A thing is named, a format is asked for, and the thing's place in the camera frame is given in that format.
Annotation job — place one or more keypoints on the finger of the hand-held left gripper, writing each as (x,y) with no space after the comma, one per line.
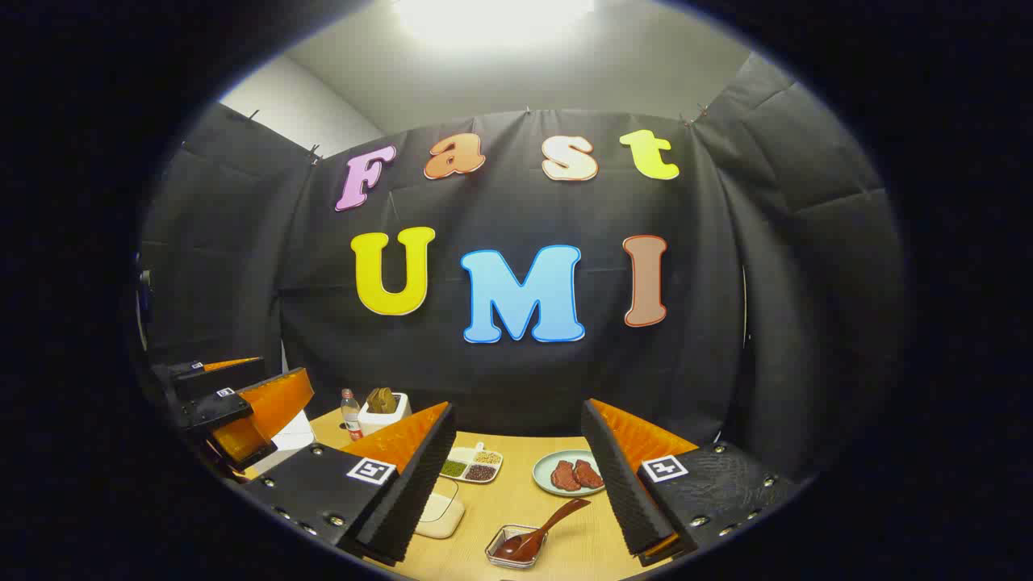
(218,378)
(274,399)

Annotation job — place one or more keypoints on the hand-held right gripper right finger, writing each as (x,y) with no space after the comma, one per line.
(621,476)

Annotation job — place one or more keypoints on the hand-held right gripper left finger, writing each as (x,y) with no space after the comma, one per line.
(420,484)

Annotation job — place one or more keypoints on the clear container of rice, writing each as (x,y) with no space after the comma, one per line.
(442,512)

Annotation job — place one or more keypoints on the white rice cooker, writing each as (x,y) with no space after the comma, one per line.
(294,440)

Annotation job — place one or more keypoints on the brown wooden spoon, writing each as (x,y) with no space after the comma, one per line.
(549,524)

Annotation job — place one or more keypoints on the red meat slice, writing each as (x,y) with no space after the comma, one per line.
(587,474)
(565,476)

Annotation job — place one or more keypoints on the green mung beans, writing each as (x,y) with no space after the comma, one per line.
(453,468)

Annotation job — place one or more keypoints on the white divided dish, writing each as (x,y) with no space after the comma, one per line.
(470,457)

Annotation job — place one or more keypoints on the dark red beans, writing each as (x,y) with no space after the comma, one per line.
(481,473)

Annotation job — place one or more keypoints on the white toaster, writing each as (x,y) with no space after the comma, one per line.
(386,421)

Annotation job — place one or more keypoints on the yellow soybeans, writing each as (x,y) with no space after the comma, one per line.
(487,457)

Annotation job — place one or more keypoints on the pale green plate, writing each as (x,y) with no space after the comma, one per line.
(545,472)

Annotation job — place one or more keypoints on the red label water bottle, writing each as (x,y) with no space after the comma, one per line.
(352,420)

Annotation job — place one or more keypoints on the brown bread slice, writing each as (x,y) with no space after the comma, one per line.
(382,400)

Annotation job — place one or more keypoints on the black backdrop cloth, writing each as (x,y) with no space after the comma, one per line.
(516,379)

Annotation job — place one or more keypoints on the ceiling light panel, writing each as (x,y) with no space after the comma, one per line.
(492,16)

